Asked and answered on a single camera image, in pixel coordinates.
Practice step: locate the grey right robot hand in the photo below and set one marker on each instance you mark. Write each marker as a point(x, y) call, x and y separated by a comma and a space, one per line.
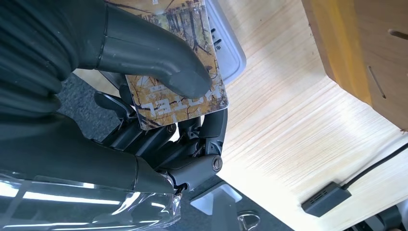
point(153, 54)

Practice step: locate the white card reader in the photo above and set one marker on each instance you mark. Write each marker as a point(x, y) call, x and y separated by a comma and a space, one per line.
point(229, 54)

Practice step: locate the wooden card organizer box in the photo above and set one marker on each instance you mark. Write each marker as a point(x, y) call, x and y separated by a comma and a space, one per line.
point(366, 47)

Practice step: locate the black USB hub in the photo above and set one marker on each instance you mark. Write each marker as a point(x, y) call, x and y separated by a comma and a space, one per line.
point(325, 199)

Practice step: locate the black office chair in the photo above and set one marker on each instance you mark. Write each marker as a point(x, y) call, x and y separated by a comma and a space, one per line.
point(385, 220)

